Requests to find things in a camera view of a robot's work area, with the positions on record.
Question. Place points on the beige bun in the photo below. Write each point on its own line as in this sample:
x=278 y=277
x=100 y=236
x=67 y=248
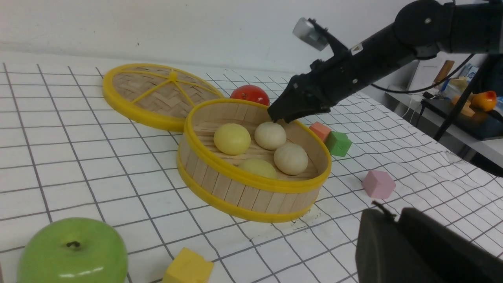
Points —
x=270 y=135
x=291 y=159

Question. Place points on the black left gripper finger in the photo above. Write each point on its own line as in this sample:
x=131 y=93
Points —
x=418 y=249

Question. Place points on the orange cube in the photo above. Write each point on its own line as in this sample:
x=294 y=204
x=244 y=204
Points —
x=321 y=130

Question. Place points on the yellow bun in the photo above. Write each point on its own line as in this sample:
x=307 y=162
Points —
x=232 y=139
x=259 y=167

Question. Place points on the white grid tablecloth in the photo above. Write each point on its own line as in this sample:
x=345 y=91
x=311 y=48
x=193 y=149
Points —
x=66 y=153

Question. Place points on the yellow cube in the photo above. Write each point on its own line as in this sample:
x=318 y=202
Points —
x=188 y=267

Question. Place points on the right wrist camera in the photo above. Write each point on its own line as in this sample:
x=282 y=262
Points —
x=316 y=36

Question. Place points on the orange toy on table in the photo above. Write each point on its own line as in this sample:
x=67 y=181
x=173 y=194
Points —
x=485 y=101

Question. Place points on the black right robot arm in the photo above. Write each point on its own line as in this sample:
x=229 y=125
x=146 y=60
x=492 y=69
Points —
x=420 y=31

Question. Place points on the green cube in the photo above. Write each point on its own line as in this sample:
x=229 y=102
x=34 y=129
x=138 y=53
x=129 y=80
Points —
x=337 y=143

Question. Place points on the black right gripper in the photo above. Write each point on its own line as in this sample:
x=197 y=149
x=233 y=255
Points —
x=324 y=86

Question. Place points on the bamboo steamer lid yellow rim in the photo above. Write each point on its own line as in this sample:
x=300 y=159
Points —
x=157 y=96

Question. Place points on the green apple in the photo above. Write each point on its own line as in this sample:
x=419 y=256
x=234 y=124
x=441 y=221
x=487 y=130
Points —
x=74 y=250

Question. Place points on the red tomato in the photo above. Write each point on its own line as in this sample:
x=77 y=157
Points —
x=251 y=93

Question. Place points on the pink cube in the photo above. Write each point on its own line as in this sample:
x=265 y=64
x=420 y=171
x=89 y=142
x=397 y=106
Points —
x=378 y=184

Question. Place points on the bamboo steamer tray yellow rim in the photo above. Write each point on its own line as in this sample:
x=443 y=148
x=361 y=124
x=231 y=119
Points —
x=249 y=185

